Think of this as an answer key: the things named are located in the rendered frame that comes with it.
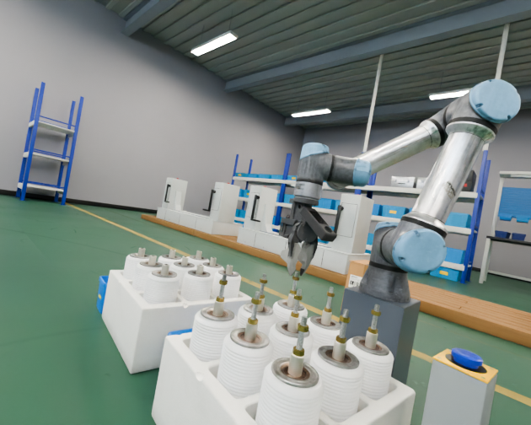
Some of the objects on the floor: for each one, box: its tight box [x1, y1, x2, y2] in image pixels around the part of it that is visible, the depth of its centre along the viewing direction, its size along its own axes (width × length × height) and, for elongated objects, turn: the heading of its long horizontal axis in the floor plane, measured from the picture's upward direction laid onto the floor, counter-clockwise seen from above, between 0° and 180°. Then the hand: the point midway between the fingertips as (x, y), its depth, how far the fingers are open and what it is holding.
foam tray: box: [152, 332, 416, 425], centre depth 61 cm, size 39×39×18 cm
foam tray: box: [102, 270, 252, 374], centre depth 103 cm, size 39×39×18 cm
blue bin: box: [97, 276, 109, 314], centre depth 120 cm, size 30×11×12 cm, turn 40°
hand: (298, 271), depth 77 cm, fingers open, 3 cm apart
